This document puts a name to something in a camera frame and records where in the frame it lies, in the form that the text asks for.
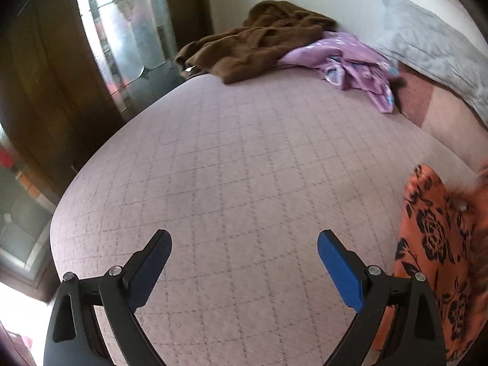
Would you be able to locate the orange black floral garment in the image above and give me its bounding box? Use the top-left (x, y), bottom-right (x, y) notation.
top-left (393, 164), bottom-right (487, 362)

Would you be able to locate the pink quilted bedspread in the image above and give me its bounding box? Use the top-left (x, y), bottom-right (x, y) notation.
top-left (50, 69), bottom-right (475, 365)

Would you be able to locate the dark wooden wardrobe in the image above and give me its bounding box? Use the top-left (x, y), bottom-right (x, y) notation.
top-left (1, 0), bottom-right (124, 196)

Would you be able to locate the pink quilted bolster pillow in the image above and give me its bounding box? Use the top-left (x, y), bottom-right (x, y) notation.
top-left (392, 63), bottom-right (487, 171)

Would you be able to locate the purple floral cloth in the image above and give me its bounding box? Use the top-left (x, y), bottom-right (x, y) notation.
top-left (276, 31), bottom-right (400, 114)

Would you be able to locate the grey quilted blanket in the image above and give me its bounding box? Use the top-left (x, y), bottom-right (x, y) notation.
top-left (376, 0), bottom-right (487, 123)

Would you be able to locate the stained glass window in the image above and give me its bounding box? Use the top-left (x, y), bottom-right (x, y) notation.
top-left (77, 0), bottom-right (184, 121)

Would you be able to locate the brown fleece garment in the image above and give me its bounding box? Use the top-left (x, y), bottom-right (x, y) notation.
top-left (175, 0), bottom-right (337, 84)

